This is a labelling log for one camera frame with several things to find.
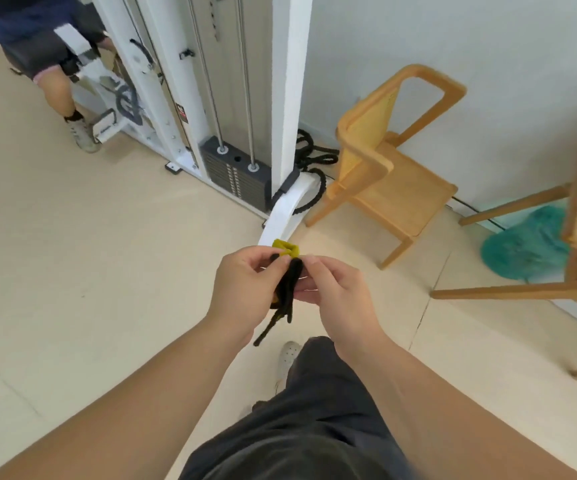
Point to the person's left thumb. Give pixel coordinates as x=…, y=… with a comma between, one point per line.
x=271, y=270

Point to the person's right thumb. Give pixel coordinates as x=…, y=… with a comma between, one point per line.
x=307, y=290

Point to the dark grey weight stack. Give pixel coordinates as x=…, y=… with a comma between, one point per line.
x=233, y=172

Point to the person's right hand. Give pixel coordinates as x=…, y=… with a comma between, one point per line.
x=346, y=307

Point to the person's white shoe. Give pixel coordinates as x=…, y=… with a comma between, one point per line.
x=288, y=359

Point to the person's left hand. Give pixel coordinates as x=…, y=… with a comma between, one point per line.
x=236, y=289

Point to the person's right forearm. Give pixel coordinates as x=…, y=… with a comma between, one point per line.
x=443, y=424

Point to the person's dark grey trousers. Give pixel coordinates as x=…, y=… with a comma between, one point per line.
x=313, y=424

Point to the person's left forearm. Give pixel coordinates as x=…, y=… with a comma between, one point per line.
x=133, y=409

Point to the white exercise bike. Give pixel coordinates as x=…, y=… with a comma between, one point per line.
x=101, y=79

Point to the black fuzzy pipe cleaner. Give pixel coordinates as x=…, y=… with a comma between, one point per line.
x=288, y=289

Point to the teal plastic bag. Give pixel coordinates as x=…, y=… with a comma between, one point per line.
x=523, y=247

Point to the light wooden armchair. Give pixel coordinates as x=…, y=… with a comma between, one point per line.
x=398, y=189

